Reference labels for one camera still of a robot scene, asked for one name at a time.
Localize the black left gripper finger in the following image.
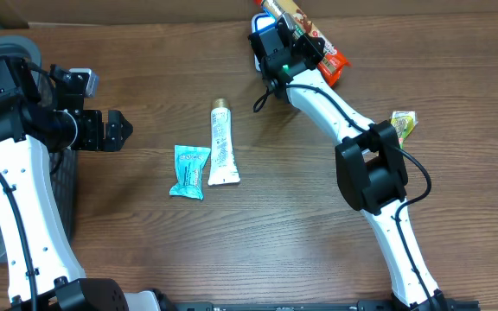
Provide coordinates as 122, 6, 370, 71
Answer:
104, 124, 133, 151
105, 110, 133, 130

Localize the orange spaghetti packet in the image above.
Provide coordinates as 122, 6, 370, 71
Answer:
253, 0, 350, 86

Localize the teal snack packet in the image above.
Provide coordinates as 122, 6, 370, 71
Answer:
169, 145, 211, 200

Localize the white tube with gold cap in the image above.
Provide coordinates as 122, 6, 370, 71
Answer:
207, 98, 240, 186

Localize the green tea packet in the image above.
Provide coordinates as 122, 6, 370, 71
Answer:
390, 111, 418, 147

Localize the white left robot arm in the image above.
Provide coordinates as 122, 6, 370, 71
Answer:
0, 56, 163, 310

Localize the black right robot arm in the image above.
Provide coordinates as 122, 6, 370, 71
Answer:
248, 16, 446, 310

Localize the white barcode scanner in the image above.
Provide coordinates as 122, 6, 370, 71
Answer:
248, 12, 276, 72

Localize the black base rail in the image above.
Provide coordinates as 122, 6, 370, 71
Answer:
176, 299, 481, 311

